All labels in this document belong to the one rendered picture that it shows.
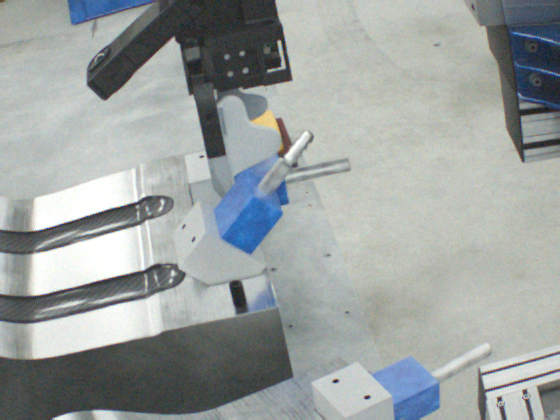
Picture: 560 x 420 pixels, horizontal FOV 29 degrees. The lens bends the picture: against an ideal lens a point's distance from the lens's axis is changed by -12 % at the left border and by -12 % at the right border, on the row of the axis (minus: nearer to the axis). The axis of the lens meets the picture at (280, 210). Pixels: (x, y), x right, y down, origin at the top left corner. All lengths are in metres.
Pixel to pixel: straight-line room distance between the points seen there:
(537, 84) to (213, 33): 0.46
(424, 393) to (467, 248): 1.69
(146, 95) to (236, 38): 0.53
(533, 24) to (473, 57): 2.10
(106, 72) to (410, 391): 0.35
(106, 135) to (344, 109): 1.77
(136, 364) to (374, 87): 2.37
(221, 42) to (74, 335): 0.25
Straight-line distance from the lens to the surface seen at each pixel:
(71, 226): 1.01
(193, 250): 0.86
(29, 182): 1.30
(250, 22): 0.91
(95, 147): 1.33
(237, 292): 0.84
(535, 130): 1.29
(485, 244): 2.47
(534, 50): 1.22
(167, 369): 0.86
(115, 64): 0.90
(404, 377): 0.79
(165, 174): 1.03
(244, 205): 0.85
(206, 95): 0.90
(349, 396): 0.76
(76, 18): 4.18
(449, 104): 3.05
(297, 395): 0.81
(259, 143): 0.93
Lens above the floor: 1.38
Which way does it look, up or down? 31 degrees down
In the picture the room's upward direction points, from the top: 11 degrees counter-clockwise
